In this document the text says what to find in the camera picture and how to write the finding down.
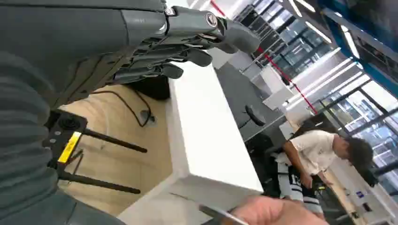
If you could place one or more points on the black box under desk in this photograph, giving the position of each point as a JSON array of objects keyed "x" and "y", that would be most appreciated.
[{"x": 152, "y": 88}]

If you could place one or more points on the black office chair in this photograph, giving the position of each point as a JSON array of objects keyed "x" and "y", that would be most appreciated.
[{"x": 254, "y": 115}]

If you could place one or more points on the person's hand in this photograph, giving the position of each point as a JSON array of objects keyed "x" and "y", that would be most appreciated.
[{"x": 273, "y": 212}]

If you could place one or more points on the floor socket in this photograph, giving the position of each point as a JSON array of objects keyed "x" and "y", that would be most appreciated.
[{"x": 146, "y": 116}]

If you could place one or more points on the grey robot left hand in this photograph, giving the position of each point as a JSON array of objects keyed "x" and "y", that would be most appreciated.
[{"x": 77, "y": 43}]

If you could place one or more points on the white and black machine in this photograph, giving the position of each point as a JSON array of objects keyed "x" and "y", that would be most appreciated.
[{"x": 292, "y": 186}]

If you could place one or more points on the person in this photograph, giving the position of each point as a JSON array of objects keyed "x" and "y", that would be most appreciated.
[{"x": 314, "y": 149}]

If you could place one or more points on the red pole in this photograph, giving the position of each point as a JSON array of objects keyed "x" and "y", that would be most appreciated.
[{"x": 280, "y": 70}]

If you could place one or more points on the thin card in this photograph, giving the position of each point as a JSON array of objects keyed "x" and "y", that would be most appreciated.
[{"x": 217, "y": 214}]

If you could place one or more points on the white background desk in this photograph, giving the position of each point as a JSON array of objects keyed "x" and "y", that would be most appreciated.
[{"x": 276, "y": 93}]

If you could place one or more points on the white background counter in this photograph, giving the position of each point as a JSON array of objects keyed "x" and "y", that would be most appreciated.
[{"x": 363, "y": 198}]

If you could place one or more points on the black stand with yellow label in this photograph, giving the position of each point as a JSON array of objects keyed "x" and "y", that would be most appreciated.
[{"x": 70, "y": 146}]

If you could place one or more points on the ribbed grey left arm sleeve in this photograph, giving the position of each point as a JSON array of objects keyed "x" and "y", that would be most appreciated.
[{"x": 21, "y": 139}]

